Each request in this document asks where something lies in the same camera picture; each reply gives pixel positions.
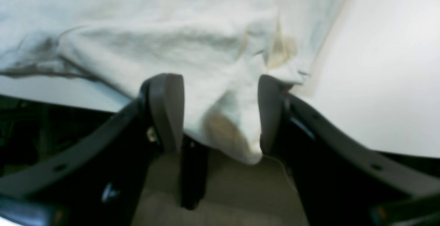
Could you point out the black table leg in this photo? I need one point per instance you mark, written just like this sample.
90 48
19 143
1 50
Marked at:
193 173

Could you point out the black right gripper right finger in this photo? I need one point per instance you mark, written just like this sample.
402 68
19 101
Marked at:
339 181

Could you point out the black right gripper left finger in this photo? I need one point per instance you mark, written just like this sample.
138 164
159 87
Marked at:
98 181

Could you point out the grey t-shirt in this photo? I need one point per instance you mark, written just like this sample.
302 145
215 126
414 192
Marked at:
220 47

